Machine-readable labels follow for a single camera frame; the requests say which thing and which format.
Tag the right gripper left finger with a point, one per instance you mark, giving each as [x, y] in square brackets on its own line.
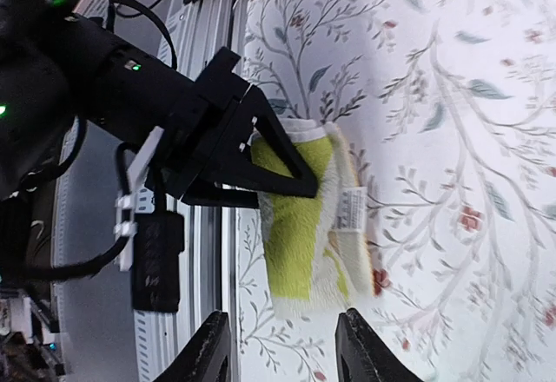
[206, 357]

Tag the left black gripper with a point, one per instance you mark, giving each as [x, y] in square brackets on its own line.
[207, 125]

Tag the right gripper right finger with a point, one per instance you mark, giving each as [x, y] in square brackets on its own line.
[362, 356]

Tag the cream green patterned towel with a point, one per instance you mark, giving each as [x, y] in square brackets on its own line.
[315, 249]

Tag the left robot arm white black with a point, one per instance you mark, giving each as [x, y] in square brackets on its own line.
[61, 71]

